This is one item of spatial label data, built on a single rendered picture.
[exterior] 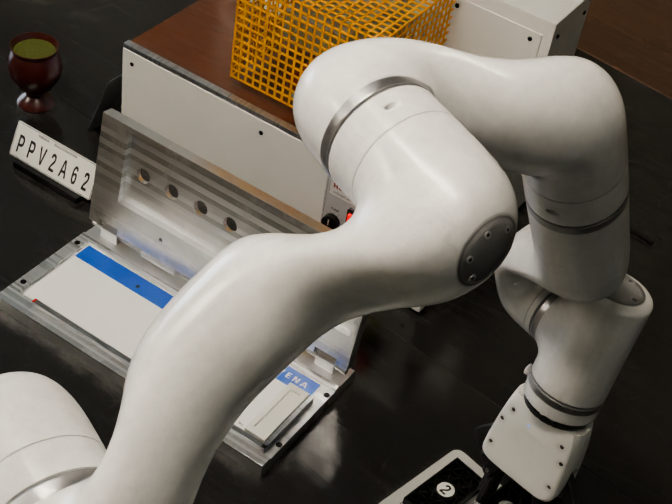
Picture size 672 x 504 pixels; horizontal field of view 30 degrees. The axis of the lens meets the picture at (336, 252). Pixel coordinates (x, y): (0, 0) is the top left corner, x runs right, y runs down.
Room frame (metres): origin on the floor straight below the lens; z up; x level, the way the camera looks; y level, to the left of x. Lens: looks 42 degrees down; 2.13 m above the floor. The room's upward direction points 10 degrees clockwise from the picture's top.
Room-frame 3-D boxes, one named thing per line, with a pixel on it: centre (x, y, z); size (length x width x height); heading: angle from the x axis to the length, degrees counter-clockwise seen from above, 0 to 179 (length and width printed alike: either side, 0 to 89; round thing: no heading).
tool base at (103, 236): (1.14, 0.19, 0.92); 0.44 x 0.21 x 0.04; 63
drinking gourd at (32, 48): (1.60, 0.52, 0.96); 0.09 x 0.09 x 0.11
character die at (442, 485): (0.96, -0.18, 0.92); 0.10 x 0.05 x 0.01; 141
